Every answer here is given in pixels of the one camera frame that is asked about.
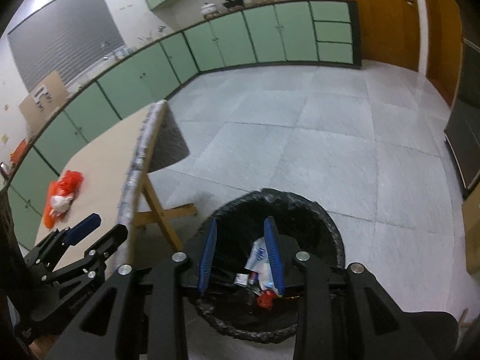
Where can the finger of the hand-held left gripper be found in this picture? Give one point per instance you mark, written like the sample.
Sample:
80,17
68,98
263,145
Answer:
110,242
82,227

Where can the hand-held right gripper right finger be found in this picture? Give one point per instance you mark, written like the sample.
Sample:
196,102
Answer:
273,255

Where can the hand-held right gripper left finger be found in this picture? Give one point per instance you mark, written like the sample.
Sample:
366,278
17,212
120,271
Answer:
208,255

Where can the white packet with blue print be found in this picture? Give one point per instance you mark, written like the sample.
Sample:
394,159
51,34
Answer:
258,257

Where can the small white packet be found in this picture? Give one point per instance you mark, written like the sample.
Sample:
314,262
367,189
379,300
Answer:
240,279

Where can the black lined trash bin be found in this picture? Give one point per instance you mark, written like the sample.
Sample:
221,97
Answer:
232,217

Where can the red wrapper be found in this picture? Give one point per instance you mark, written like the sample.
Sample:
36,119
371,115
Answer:
265,300

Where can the orange plastic bag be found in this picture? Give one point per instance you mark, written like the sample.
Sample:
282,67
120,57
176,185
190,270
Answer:
69,182

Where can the folding table with beige cloth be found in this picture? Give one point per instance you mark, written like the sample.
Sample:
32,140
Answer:
105,150

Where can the orange box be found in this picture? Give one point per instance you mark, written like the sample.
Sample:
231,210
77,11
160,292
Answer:
21,149

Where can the brown board with white holder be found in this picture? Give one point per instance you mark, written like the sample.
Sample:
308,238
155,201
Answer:
33,108

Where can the grey window blind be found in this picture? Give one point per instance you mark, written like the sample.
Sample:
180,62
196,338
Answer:
63,33

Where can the cardboard box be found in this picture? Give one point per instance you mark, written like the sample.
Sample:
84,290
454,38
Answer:
473,232

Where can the green base cabinets with counter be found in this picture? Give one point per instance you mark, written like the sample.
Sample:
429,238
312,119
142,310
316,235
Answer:
232,37

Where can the black refrigerator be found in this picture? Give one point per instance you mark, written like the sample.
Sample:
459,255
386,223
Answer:
468,127

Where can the white cooking pot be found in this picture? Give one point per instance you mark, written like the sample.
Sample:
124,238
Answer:
208,9

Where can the dark cooking pot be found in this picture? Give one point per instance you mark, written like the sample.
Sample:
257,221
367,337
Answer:
233,3

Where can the closed wooden door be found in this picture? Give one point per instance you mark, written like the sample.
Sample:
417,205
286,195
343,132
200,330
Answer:
382,15

